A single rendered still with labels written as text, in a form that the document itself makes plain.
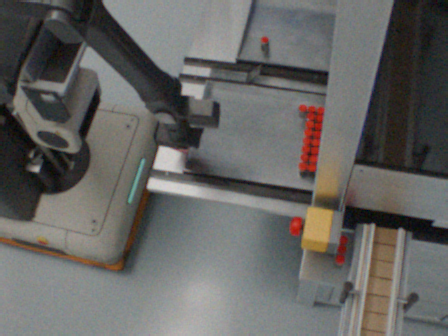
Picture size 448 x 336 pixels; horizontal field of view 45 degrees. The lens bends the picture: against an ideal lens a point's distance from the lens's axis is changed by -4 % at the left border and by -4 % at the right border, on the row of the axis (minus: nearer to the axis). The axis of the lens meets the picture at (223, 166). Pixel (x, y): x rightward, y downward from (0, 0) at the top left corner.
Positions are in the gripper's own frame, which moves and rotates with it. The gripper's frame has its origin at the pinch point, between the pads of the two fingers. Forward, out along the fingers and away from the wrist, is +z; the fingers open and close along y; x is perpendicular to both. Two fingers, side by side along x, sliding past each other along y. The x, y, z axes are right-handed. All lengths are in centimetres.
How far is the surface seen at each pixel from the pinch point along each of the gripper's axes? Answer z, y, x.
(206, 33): 2.4, -4.5, 38.1
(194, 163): 2.3, 2.4, -2.2
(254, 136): 2.4, 15.3, 7.8
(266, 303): 91, 21, -14
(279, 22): 2.3, 15.1, 45.1
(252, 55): 2.3, 9.9, 32.3
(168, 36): 90, -50, 102
